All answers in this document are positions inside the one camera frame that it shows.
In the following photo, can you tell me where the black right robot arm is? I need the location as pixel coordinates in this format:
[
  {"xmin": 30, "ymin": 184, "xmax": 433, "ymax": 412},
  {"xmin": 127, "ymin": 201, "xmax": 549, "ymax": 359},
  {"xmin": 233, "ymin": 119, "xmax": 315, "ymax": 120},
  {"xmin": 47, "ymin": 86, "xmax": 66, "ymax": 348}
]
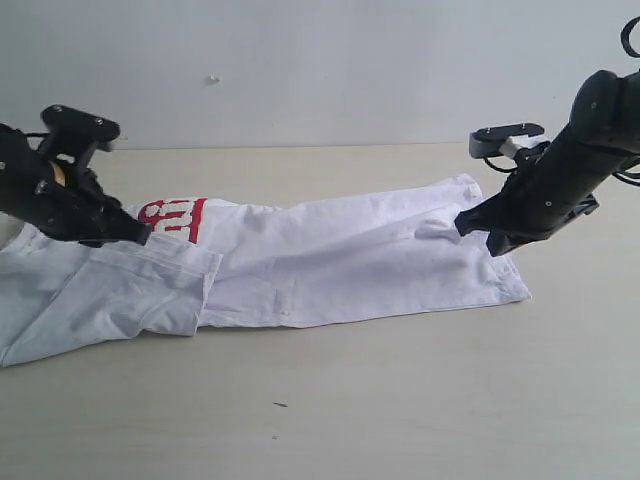
[{"xmin": 455, "ymin": 70, "xmax": 639, "ymax": 257}]

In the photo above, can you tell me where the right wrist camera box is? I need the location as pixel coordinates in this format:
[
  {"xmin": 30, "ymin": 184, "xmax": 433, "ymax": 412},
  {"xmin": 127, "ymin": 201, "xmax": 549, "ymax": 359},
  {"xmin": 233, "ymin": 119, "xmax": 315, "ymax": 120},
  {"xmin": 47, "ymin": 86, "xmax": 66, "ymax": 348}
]
[{"xmin": 468, "ymin": 122, "xmax": 548, "ymax": 159}]

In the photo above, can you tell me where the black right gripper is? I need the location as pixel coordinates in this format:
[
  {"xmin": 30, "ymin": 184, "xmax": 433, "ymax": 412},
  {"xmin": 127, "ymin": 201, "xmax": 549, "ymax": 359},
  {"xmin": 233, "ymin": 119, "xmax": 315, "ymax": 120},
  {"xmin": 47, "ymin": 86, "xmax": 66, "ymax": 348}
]
[{"xmin": 455, "ymin": 164, "xmax": 600, "ymax": 258}]

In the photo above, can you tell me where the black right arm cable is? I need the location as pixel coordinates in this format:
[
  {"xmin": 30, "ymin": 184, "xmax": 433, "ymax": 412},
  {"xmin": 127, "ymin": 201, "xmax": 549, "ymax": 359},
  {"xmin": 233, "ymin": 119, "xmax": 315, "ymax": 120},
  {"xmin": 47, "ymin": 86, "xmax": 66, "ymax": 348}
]
[{"xmin": 620, "ymin": 15, "xmax": 640, "ymax": 59}]

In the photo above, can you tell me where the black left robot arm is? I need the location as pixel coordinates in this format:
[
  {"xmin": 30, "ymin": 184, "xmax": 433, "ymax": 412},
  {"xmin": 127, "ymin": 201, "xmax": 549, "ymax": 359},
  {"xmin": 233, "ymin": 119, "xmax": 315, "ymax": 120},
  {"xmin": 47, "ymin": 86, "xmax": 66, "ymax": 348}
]
[{"xmin": 1, "ymin": 124, "xmax": 151, "ymax": 248}]

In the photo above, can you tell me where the white t-shirt red lettering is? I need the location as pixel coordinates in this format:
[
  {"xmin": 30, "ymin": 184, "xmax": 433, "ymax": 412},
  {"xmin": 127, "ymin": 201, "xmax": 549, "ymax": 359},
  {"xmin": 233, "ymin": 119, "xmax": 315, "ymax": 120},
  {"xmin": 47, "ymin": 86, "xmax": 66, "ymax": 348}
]
[{"xmin": 1, "ymin": 175, "xmax": 530, "ymax": 366}]

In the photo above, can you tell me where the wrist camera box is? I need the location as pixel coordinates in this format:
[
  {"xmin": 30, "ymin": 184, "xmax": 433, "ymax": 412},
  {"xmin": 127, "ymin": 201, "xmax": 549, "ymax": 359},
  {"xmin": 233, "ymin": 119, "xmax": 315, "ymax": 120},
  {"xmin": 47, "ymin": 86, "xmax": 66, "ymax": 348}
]
[
  {"xmin": 468, "ymin": 122, "xmax": 548, "ymax": 159},
  {"xmin": 37, "ymin": 105, "xmax": 121, "ymax": 172}
]

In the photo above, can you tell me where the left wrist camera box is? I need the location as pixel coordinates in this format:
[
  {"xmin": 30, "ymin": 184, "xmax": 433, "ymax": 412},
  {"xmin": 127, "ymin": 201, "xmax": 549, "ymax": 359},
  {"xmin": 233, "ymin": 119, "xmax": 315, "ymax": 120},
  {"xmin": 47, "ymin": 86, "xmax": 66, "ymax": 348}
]
[{"xmin": 37, "ymin": 105, "xmax": 121, "ymax": 172}]

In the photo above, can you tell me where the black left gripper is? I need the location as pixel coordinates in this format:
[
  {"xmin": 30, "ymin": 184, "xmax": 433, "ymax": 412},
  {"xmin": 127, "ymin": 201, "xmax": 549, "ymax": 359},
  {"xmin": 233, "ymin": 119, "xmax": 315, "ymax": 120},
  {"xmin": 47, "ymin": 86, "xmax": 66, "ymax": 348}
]
[{"xmin": 34, "ymin": 159, "xmax": 151, "ymax": 246}]

